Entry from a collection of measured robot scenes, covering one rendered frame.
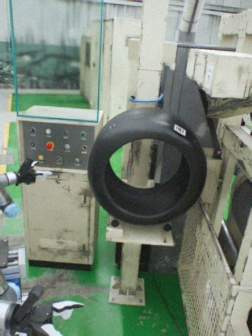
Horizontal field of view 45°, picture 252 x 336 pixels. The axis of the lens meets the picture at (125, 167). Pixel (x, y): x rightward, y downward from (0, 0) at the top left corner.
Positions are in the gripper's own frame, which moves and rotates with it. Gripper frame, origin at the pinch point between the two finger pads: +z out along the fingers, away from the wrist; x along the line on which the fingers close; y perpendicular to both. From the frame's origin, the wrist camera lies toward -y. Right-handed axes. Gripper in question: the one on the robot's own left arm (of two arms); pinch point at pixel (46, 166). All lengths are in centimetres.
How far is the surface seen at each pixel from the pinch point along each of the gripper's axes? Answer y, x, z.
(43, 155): 11.6, -30.5, 16.5
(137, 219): 1, 65, 15
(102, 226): 112, -33, 89
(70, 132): -9.2, -19.5, 30.0
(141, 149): -18, 34, 44
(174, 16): -70, -597, 844
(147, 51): -73, 25, 43
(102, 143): -35, 44, 2
